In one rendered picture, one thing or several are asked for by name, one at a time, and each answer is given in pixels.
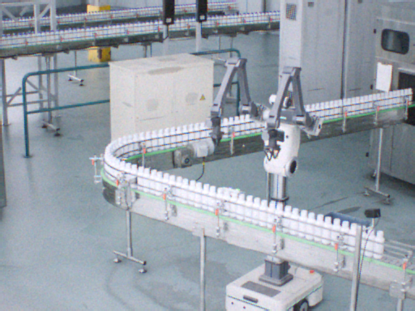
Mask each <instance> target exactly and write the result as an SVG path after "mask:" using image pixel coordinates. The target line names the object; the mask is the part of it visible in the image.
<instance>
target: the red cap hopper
mask: <svg viewBox="0 0 415 311"><path fill-rule="evenodd" d="M13 1H23V0H0V38H2V35H3V33H2V31H3V24H2V11H4V12H5V13H6V14H7V15H9V17H10V18H12V19H13V20H14V21H15V22H16V23H18V22H19V20H17V18H15V17H14V16H13V15H12V14H11V13H9V11H7V10H6V8H5V7H8V6H26V7H25V8H24V9H23V11H22V12H20V15H21V16H22V15H23V14H24V13H25V12H26V10H27V9H28V8H29V7H30V6H31V5H34V11H35V35H37V32H40V31H41V30H40V25H41V17H42V16H44V14H45V13H46V11H47V10H48V9H49V8H50V18H51V28H50V30H53V32H54V33H56V23H57V20H56V7H55V0H41V1H39V0H31V1H30V2H16V3H5V4H2V2H13ZM47 3H49V5H48V6H47V7H46V8H45V9H44V10H43V11H42V13H41V14H40V7H39V4H47ZM57 68H58V62H57V54H54V55H53V57H52V69H57ZM36 69H37V71H42V66H41V56H38V57H36ZM0 79H1V82H0V88H1V95H0V98H2V102H0V106H2V126H6V125H11V123H9V122H8V117H7V108H10V107H15V106H20V105H23V102H18V103H13V104H10V102H12V100H13V99H14V98H15V97H16V96H22V95H23V93H22V92H20V90H21V89H22V88H21V87H18V90H17V91H15V93H13V94H7V93H6V72H5V62H4V60H0ZM36 81H37V87H36V86H35V85H34V84H33V83H32V82H31V81H29V79H26V82H27V83H28V84H30V85H31V86H32V87H33V88H34V89H35V90H33V91H28V92H26V95H28V94H33V93H38V100H32V101H27V104H38V107H36V108H38V109H44V108H46V107H44V103H43V102H47V98H46V99H43V95H44V96H47V89H46V88H45V87H44V86H42V75H38V76H37V78H36ZM42 89H43V90H44V91H43V90H42ZM9 96H11V98H10V99H9V100H8V101H7V99H6V98H7V97H9ZM52 100H53V106H54V107H57V106H59V103H58V73H53V95H52V93H51V101H52ZM51 116H52V117H62V115H59V109H58V110H54V115H51Z"/></svg>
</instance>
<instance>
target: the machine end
mask: <svg viewBox="0 0 415 311"><path fill-rule="evenodd" d="M370 14H371V15H372V16H374V17H377V25H376V28H375V29H374V33H375V34H376V42H375V51H374V76H373V82H374V84H371V85H370V89H371V90H373V93H372V98H373V94H377V93H380V96H381V93H385V91H382V90H377V89H376V75H377V68H378V61H379V62H387V63H391V64H393V70H392V77H391V92H393V91H396V93H397V91H400V90H404V89H408V90H409V88H412V92H415V0H413V1H405V2H382V3H371V8H370ZM379 130H380V128H374V129H372V130H370V145H369V152H367V153H366V157H368V162H367V167H370V168H372V169H374V170H375V174H371V175H370V177H372V178H374V179H376V171H377V163H378V145H379ZM380 172H381V173H386V174H388V175H389V176H394V177H396V178H399V179H401V180H403V181H408V182H409V183H411V184H414V185H415V121H409V122H406V123H400V124H396V125H393V126H389V128H384V130H383V154H382V161H381V170H380Z"/></svg>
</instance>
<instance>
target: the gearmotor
mask: <svg viewBox="0 0 415 311"><path fill-rule="evenodd" d="M213 152H214V145H213V142H212V141H211V140H210V139H208V140H204V141H198V142H193V143H188V144H187V145H186V147H184V148H177V149H175V150H174V168H178V167H179V168H187V167H190V166H192V159H194V158H197V157H202V156H203V169H204V159H205V156H209V155H212V154H213Z"/></svg>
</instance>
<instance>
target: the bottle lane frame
mask: <svg viewBox="0 0 415 311"><path fill-rule="evenodd" d="M130 194H131V197H132V200H135V201H134V202H132V208H131V209H130V208H129V207H128V210H127V207H124V210H127V211H129V212H133V213H135V214H137V215H141V216H145V217H148V218H149V219H155V220H158V221H160V222H161V223H166V224H170V225H172V226H176V227H178V228H181V229H186V230H188V231H191V232H192V224H193V223H195V224H201V225H203V227H204V234H203V235H204V236H208V237H210V238H212V239H217V240H219V241H224V242H226V243H229V244H231V245H236V246H238V247H242V248H245V249H248V250H253V251H255V252H257V253H263V254H265V255H269V256H271V257H273V258H279V259H281V260H285V261H287V262H293V263H295V264H297V265H301V266H304V267H309V268H310V269H313V270H317V271H320V272H324V273H327V274H329V275H334V276H338V277H341V278H342V279H347V280H349V281H352V277H353V259H354V253H350V252H346V251H344V250H343V251H342V250H339V249H338V260H337V261H338V262H339V261H341V255H342V256H344V261H341V262H343V263H344V265H343V267H341V268H340V269H339V270H338V272H336V274H334V271H333V270H334V267H335V266H334V262H335V256H336V251H335V249H334V248H333V247H329V246H325V245H323V244H318V243H314V242H312V241H307V240H303V239H302V238H301V239H300V238H297V237H296V236H289V235H286V233H285V234H283V233H281V232H276V243H279V241H280V238H282V243H280V244H281V245H282V249H279V245H278V246H277V247H276V250H278V249H279V251H277V253H276V255H272V251H273V231H272V230H269V229H267V228H261V227H258V226H254V225H252V224H248V223H243V222H241V221H239V220H237V219H236V220H234V219H230V218H229V217H224V216H221V215H220V221H219V226H223V221H225V226H223V227H224V228H225V232H223V227H222V228H220V232H223V233H221V235H220V236H219V238H216V214H215V213H214V214H213V213H210V212H208V211H202V210H201V209H197V208H195V207H189V206H188V205H184V204H180V203H177V202H174V201H169V200H167V210H168V211H170V212H169V213H168V217H169V219H168V221H165V200H164V199H163V198H159V197H156V196H155V195H154V196H153V195H150V194H145V193H143V192H140V191H138V190H133V189H130ZM171 206H173V216H172V217H170V216H171ZM409 275H411V276H412V278H411V280H409V282H410V283H411V284H410V288H407V289H406V292H405V297H406V298H408V299H412V300H415V271H413V270H409V269H407V268H406V274H405V282H407V281H408V278H409ZM359 276H360V280H359V278H358V282H359V283H361V284H363V285H367V286H370V287H372V288H377V289H378V290H383V291H385V292H390V286H391V283H398V284H401V282H402V277H403V268H402V267H400V266H395V265H392V264H391V265H390V264H389V263H385V262H380V261H378V260H374V259H371V258H367V257H363V263H362V270H361V274H360V270H359Z"/></svg>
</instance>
